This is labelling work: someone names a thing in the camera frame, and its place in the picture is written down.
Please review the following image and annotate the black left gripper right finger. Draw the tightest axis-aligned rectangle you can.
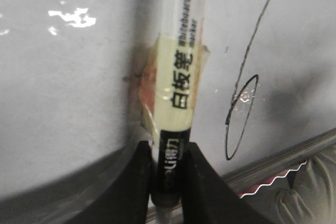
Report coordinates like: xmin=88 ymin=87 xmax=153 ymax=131
xmin=182 ymin=143 xmax=271 ymax=224

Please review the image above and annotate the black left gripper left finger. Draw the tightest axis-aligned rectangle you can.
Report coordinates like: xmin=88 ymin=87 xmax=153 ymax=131
xmin=66 ymin=141 xmax=152 ymax=224

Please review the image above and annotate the black and white whiteboard marker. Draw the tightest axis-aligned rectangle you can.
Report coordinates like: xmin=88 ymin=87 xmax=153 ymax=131
xmin=151 ymin=0 xmax=205 ymax=223

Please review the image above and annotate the white whiteboard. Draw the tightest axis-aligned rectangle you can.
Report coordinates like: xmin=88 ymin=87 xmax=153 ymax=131
xmin=1 ymin=0 xmax=335 ymax=199

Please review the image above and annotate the white crumpled plastic bag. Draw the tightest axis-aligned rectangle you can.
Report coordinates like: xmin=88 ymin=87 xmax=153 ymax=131
xmin=242 ymin=146 xmax=335 ymax=223

